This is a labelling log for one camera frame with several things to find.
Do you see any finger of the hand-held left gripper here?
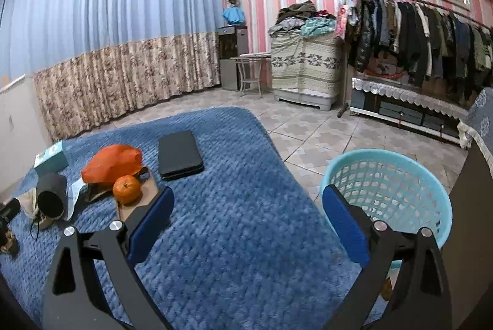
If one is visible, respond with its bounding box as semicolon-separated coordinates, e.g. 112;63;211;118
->
0;198;21;231

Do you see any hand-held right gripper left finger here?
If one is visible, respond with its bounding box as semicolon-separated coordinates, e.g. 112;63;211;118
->
42;185;176;330

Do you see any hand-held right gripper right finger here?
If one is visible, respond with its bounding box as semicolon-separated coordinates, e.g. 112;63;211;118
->
321;184;453;330

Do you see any orange tangerine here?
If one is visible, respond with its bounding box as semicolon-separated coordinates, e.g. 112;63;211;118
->
112;175;141;205

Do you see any light blue plastic basket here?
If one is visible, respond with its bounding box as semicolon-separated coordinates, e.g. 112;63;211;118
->
320;149;453;302

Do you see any white printed cardboard card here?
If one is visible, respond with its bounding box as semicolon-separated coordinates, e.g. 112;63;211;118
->
66;178;90;221

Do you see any orange plastic bag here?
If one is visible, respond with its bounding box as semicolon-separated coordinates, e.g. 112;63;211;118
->
81;144;143;186

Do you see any brown crumpled wrapper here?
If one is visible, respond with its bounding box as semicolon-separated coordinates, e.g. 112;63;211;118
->
0;232;18;254

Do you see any brown cardboard sheet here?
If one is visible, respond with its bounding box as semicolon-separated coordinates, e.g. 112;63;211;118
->
116;166;160;234

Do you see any black roll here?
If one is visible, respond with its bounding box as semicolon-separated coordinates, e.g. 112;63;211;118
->
35;174;68;219

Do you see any teal small box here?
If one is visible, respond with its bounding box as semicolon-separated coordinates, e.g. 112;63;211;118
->
34;140;69;180

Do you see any black smartphone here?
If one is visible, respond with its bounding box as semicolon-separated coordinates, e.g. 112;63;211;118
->
158;130;205;180

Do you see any blue carpet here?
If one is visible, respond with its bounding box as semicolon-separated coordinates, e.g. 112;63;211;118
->
0;106;389;330

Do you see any low cabinet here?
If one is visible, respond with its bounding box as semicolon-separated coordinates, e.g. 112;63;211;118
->
350;77;472;146

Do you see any dark brown furniture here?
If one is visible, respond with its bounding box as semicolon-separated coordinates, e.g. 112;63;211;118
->
441;145;493;330

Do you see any grey washing machine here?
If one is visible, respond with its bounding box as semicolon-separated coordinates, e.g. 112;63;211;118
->
273;87;341;112

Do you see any white lace cloth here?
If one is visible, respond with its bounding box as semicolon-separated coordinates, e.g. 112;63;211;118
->
351;77;478;120

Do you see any red item on cabinet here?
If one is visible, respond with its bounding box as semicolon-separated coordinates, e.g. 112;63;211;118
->
364;68;403;81

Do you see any patterned cover cloth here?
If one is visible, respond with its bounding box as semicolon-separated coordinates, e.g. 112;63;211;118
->
271;31;345;92

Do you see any blue floral cloth covered furniture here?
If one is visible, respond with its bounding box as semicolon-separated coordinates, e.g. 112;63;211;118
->
458;86;493;149

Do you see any grey water dispenser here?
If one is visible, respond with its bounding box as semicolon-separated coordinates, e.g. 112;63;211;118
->
217;25;248;92

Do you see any small round table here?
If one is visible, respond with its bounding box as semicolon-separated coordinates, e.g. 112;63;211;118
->
231;52;272;97

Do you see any teal crumpled cloth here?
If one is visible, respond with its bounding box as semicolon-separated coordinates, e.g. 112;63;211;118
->
300;18;336;38

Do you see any row of hanging clothes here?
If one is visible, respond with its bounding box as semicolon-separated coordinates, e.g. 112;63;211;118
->
347;0;493;103

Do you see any blue floral curtain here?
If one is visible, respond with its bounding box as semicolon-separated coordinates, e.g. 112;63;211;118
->
0;0;222;142

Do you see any pink hanging bag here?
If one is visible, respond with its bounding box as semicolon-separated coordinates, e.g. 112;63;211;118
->
334;0;355;41

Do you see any pile of clothes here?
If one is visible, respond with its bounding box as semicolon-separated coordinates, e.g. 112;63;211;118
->
268;0;340;38

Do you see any blue covered water bottle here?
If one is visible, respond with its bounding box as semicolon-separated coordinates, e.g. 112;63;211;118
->
222;6;246;26

